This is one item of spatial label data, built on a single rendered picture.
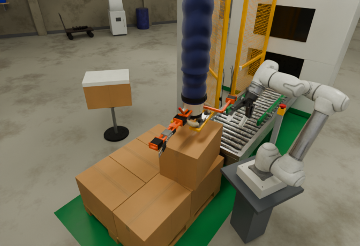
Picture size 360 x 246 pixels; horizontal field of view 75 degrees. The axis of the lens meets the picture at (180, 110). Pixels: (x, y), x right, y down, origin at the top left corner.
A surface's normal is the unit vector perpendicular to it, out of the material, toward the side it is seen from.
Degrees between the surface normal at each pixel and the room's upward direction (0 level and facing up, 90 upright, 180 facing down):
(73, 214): 0
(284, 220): 0
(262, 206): 0
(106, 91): 90
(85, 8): 90
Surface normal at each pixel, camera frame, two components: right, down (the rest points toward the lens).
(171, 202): 0.01, -0.85
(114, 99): 0.20, 0.52
